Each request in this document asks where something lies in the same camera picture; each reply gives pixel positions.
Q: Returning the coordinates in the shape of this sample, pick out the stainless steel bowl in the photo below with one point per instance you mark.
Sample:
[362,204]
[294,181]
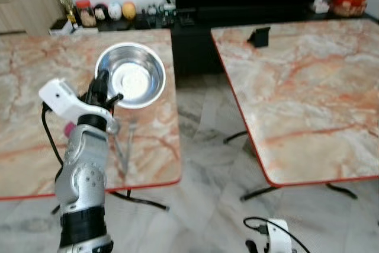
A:
[139,75]

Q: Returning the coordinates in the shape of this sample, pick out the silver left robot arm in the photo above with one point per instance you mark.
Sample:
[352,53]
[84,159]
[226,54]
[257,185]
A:
[83,170]

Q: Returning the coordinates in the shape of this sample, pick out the steel spoon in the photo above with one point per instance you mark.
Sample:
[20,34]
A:
[113,127]

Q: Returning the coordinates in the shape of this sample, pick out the small pink object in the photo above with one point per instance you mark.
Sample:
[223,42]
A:
[69,128]

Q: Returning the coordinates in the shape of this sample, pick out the steel fork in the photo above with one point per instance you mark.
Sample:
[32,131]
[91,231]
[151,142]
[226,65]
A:
[130,137]

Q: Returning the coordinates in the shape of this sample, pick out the dark round ornament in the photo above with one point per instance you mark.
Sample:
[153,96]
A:
[101,13]

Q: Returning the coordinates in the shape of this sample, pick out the red lidded jar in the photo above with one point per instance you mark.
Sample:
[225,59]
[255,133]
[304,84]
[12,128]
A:
[86,15]

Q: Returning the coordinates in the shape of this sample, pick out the white egg ornament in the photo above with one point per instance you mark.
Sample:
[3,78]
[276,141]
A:
[115,11]

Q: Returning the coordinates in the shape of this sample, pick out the orange egg ornament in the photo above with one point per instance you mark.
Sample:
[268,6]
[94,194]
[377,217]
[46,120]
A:
[129,10]

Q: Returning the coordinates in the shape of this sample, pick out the small green white figurines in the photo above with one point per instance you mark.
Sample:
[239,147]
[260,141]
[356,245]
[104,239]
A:
[159,10]

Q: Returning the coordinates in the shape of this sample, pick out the light wooden cabinet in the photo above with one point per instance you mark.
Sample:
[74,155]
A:
[29,7]

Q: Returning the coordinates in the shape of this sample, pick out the black folding table legs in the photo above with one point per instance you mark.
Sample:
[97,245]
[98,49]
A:
[296,189]
[139,199]

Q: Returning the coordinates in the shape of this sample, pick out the small white ornament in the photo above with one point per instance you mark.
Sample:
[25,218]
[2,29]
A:
[321,6]

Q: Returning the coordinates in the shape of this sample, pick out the black phone stand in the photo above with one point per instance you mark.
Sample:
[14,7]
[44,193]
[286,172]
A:
[259,37]

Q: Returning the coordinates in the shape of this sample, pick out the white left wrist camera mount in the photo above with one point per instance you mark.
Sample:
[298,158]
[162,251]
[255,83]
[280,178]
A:
[62,99]

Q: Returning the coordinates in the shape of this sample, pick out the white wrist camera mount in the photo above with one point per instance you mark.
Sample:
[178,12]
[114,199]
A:
[278,235]
[62,99]

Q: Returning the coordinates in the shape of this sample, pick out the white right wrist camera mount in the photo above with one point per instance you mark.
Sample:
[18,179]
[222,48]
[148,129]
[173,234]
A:
[278,235]

